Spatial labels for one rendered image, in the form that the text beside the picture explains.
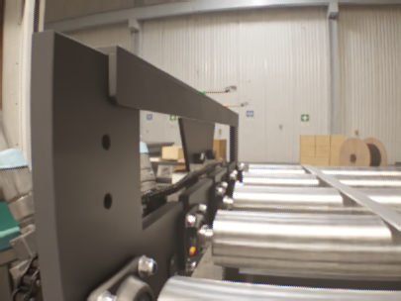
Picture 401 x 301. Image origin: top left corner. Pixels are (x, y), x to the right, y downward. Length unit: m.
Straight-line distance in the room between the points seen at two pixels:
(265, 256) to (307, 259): 0.07
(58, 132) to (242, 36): 11.33
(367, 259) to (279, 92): 10.50
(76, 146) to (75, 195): 0.04
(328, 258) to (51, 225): 0.45
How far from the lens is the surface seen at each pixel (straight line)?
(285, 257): 0.56
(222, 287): 0.32
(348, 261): 0.58
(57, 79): 0.26
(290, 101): 10.95
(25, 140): 1.29
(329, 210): 0.85
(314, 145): 8.17
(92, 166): 0.30
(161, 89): 0.44
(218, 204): 0.85
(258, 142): 10.88
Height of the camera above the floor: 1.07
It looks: 3 degrees down
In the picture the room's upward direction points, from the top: straight up
